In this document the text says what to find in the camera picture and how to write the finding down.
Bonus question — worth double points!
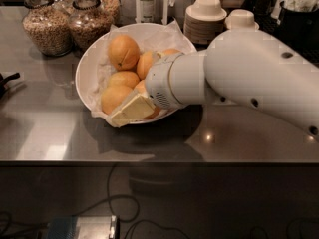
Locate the middle glass cereal jar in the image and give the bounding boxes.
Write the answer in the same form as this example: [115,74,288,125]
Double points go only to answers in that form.
[68,0,114,51]

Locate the small stack of plates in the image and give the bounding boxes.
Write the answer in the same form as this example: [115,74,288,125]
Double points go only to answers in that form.
[225,22,259,30]

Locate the white oval bowl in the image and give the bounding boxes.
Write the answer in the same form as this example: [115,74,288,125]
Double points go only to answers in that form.
[75,21,196,127]

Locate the rear glass cereal jar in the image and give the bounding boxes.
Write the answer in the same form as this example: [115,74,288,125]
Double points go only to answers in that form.
[100,0,121,23]

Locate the white bowl on large stack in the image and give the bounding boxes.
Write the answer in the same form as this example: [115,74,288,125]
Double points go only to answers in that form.
[186,0,227,21]

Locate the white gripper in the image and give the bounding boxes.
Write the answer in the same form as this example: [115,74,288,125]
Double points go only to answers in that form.
[109,51,183,127]

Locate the glass bottle with label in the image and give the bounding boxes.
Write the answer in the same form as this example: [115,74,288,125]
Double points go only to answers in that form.
[140,0,156,23]

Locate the glass cereal jar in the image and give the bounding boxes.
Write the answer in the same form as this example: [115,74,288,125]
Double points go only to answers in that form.
[22,0,73,56]
[100,0,121,23]
[68,0,114,51]

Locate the left glass cereal jar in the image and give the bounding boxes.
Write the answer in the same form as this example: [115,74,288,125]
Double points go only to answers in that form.
[22,0,73,56]

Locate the large stack of plates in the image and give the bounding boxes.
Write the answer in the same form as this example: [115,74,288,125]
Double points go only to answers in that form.
[183,6,227,45]

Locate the silver box below table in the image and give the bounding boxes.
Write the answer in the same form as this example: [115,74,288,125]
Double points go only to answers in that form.
[45,215,120,239]

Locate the right large orange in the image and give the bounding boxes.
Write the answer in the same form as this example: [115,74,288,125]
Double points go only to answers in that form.
[162,48,180,56]

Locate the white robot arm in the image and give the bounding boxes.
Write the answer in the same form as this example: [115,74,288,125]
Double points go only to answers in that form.
[111,30,319,138]

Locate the white paper bowl liner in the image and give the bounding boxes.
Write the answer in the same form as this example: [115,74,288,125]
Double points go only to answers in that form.
[76,22,195,127]

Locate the black handle at left edge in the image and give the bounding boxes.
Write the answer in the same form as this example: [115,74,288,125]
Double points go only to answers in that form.
[0,73,20,99]

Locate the black cable below table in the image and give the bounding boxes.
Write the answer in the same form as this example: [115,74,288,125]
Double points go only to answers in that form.
[71,164,190,239]

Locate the black container with sachets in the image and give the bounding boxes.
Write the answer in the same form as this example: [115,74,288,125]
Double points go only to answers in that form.
[275,0,319,49]

